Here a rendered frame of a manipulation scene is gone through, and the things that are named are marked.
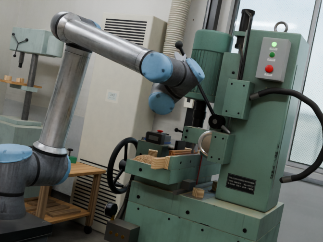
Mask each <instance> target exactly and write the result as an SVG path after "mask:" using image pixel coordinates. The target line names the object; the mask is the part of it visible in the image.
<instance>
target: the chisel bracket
mask: <svg viewBox="0 0 323 242"><path fill-rule="evenodd" d="M205 131H208V130H206V129H202V128H197V127H193V126H184V131H183V136H182V141H186V142H190V143H192V146H196V144H198V139H199V137H200V136H201V135H202V134H203V133H204V132H205Z"/></svg>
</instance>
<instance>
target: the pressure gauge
mask: <svg viewBox="0 0 323 242"><path fill-rule="evenodd" d="M117 210H118V206H117V204H115V203H112V202H108V203H107V204H106V206H105V208H104V214H105V215H106V216H109V217H111V220H114V217H115V215H116V213H117Z"/></svg>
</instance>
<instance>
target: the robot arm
mask: <svg viewBox="0 0 323 242"><path fill-rule="evenodd" d="M50 29H51V32H52V34H53V35H54V36H55V37H56V38H57V39H58V40H60V41H62V42H64V43H66V44H65V50H64V54H63V57H62V61H61V65H60V68H59V72H58V75H57V79H56V82H55V86H54V89H53V92H52V96H51V99H50V104H49V107H48V111H47V114H46V117H45V121H44V124H43V128H42V132H41V135H40V139H39V140H38V141H36V142H34V143H33V146H32V148H30V147H28V146H25V145H18V144H0V219H1V220H14V219H20V218H23V217H24V216H25V212H26V208H25V202H24V192H25V187H29V186H54V185H58V184H61V183H63V182H64V181H65V180H66V179H67V178H68V176H69V173H70V170H71V162H70V160H69V157H68V156H67V150H66V148H65V143H66V139H67V136H68V133H69V130H70V126H71V123H72V119H73V116H74V112H75V108H76V105H77V102H78V98H79V95H80V91H81V88H82V85H83V81H84V78H85V75H86V71H87V67H88V64H89V60H90V57H91V55H92V52H95V53H97V54H99V55H101V56H103V57H106V58H108V59H110V60H112V61H114V62H116V63H118V64H120V65H122V66H124V67H126V68H128V69H131V70H133V71H135V72H137V73H139V74H141V75H142V76H144V77H145V78H146V79H148V80H149V81H151V82H153V84H152V88H151V92H150V96H149V107H150V109H151V110H152V111H153V112H155V113H157V114H160V115H166V114H168V113H170V112H171V111H172V110H173V109H174V105H175V103H176V102H178V101H179V100H180V99H181V98H182V97H184V96H185V95H186V94H187V93H188V92H190V91H191V90H192V89H193V88H194V87H195V86H197V85H198V84H200V82H201V81H202V80H204V78H205V75H204V72H203V70H202V69H201V67H200V66H199V65H198V64H197V63H196V62H195V61H194V60H193V59H192V58H188V59H186V54H184V56H182V55H180V54H179V53H178V52H175V53H174V57H175V59H174V58H171V57H168V56H166V55H164V54H162V53H159V52H156V51H154V50H150V49H147V48H145V47H142V46H140V45H137V44H135V43H133V42H130V41H128V40H126V39H123V38H121V37H118V36H116V35H113V34H111V33H109V32H106V31H104V30H102V29H101V27H100V25H99V24H98V23H96V22H94V21H92V20H90V19H87V18H84V17H82V16H79V15H77V14H74V13H72V12H68V11H61V12H58V13H56V14H55V15H54V16H53V18H52V20H51V23H50Z"/></svg>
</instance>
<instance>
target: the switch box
mask: <svg viewBox="0 0 323 242"><path fill-rule="evenodd" d="M273 42H276V43H277V46H276V47H273V46H272V43H273ZM270 48H277V50H269V49H270ZM290 48H291V42H290V41H289V40H288V39H279V38H269V37H264V38H263V40H262V45H261V51H260V56H259V62H258V67H257V71H256V76H255V77H256V78H258V79H261V80H267V81H274V82H281V83H283V82H284V78H285V73H286V67H287V62H288V57H289V53H290ZM272 51H273V52H274V53H275V57H274V58H271V57H270V56H269V53H270V52H272ZM268 58H270V59H275V61H269V60H267V59H268ZM267 65H271V66H273V71H272V72H270V73H269V74H272V76H267V75H264V74H265V73H268V72H266V70H265V67H266V66H267Z"/></svg>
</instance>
